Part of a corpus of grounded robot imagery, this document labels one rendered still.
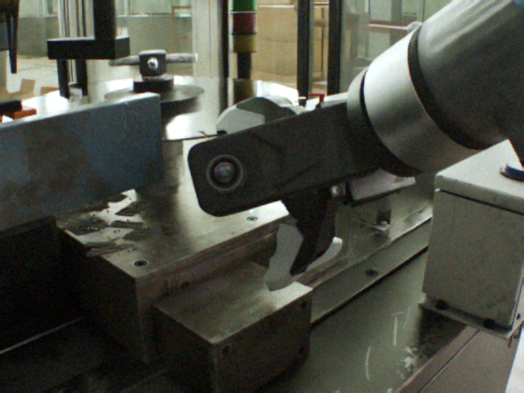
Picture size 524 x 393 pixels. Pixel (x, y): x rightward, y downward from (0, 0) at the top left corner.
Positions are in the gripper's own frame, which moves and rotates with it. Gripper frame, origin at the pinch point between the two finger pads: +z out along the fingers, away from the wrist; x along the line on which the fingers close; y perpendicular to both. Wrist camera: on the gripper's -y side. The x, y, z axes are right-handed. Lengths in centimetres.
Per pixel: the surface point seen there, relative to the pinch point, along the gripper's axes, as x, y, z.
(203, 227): -0.3, -0.5, 6.5
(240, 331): -9.9, -4.1, -2.3
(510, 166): -3.9, 26.0, -9.3
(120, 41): 17.9, -5.2, 2.4
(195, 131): 7.0, -1.9, -0.7
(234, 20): 31.5, 21.7, 23.3
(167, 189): 5.7, 0.2, 14.2
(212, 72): 38, 34, 57
